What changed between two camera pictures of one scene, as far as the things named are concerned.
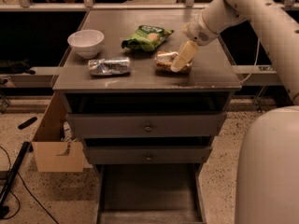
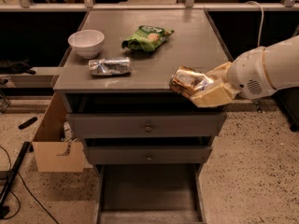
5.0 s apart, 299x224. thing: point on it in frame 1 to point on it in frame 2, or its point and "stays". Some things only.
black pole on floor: [4, 207] stays
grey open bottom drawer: [152, 193] stays
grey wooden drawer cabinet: [148, 102] stays
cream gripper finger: [187, 53] to [221, 93]
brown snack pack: [164, 59] to [185, 81]
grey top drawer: [145, 125] stays
